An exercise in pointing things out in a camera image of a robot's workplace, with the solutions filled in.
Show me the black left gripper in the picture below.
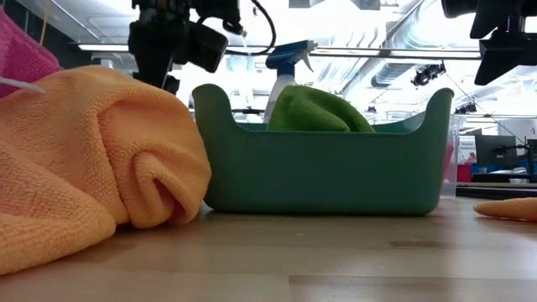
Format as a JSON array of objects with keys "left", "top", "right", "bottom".
[{"left": 128, "top": 0, "right": 198, "bottom": 96}]

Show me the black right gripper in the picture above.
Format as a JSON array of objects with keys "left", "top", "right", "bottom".
[{"left": 440, "top": 0, "right": 537, "bottom": 87}]

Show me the orange microfiber towel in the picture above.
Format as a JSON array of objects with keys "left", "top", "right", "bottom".
[
  {"left": 0, "top": 65, "right": 212, "bottom": 276},
  {"left": 473, "top": 195, "right": 537, "bottom": 222}
]

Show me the pink microfiber towel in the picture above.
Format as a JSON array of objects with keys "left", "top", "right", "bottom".
[
  {"left": 443, "top": 140, "right": 456, "bottom": 180},
  {"left": 0, "top": 8, "right": 63, "bottom": 100}
]

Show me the green microfiber towel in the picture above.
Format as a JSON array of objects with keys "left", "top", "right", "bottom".
[{"left": 267, "top": 85, "right": 376, "bottom": 133}]

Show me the small black ceiling lamp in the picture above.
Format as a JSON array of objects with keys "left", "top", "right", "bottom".
[{"left": 454, "top": 100, "right": 478, "bottom": 115}]

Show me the black ceiling track light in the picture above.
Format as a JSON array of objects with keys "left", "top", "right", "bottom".
[{"left": 411, "top": 60, "right": 447, "bottom": 88}]

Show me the black computer monitor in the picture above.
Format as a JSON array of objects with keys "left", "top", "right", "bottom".
[{"left": 475, "top": 133, "right": 518, "bottom": 169}]

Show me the white sign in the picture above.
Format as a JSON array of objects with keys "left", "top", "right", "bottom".
[{"left": 457, "top": 136, "right": 477, "bottom": 164}]

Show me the long ceiling light bar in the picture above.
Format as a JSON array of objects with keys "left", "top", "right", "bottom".
[{"left": 77, "top": 42, "right": 482, "bottom": 60}]

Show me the white blue spray bottle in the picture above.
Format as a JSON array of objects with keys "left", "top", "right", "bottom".
[{"left": 263, "top": 39, "right": 319, "bottom": 123}]

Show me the clear plastic container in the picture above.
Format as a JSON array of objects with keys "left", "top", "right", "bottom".
[{"left": 440, "top": 113, "right": 467, "bottom": 198}]

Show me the red bin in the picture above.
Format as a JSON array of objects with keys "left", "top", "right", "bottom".
[{"left": 456, "top": 163, "right": 473, "bottom": 183}]

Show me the black background table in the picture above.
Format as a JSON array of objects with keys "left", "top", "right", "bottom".
[{"left": 456, "top": 181, "right": 537, "bottom": 200}]

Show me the green plastic basket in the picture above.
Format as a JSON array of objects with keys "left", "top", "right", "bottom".
[{"left": 191, "top": 83, "right": 455, "bottom": 217}]

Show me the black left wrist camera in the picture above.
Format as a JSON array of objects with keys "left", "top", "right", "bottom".
[{"left": 179, "top": 19, "right": 230, "bottom": 74}]

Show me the black cable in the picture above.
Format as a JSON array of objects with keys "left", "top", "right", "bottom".
[{"left": 196, "top": 0, "right": 278, "bottom": 58}]

